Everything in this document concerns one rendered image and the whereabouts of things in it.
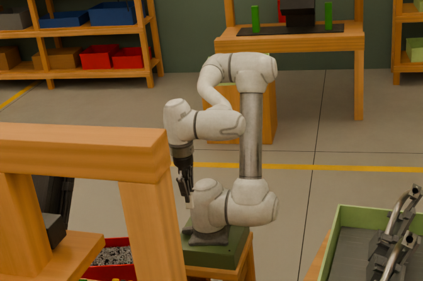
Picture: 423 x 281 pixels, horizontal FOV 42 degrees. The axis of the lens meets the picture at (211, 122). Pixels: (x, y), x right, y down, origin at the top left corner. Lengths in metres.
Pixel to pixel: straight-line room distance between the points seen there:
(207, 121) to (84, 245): 0.61
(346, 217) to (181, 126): 1.11
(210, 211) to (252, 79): 0.60
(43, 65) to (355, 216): 5.79
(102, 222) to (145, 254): 3.27
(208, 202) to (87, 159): 1.24
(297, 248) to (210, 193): 1.70
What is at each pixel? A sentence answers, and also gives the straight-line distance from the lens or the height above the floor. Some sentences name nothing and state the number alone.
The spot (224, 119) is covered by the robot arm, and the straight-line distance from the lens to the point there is 1.87.
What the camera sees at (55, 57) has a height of 0.43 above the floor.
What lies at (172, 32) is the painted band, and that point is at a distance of 7.53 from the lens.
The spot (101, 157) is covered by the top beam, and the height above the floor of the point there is 1.91.
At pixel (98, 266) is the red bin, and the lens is 2.55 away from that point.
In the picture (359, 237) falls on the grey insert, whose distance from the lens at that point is 2.67.
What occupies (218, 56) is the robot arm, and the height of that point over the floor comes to 1.71.
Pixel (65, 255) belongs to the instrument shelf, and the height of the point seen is 1.54.
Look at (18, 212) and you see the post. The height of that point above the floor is 1.73.
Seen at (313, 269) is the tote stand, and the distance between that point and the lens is 2.58.
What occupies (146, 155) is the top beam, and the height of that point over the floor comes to 1.92.
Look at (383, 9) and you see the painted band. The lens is 7.11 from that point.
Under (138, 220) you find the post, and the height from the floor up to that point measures 1.75.
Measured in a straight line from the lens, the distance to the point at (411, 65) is 6.70.
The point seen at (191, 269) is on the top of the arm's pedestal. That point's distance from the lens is 2.53.
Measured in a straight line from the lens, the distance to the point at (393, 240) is 2.38.
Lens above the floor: 2.43
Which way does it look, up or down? 24 degrees down
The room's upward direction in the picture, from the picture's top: 6 degrees counter-clockwise
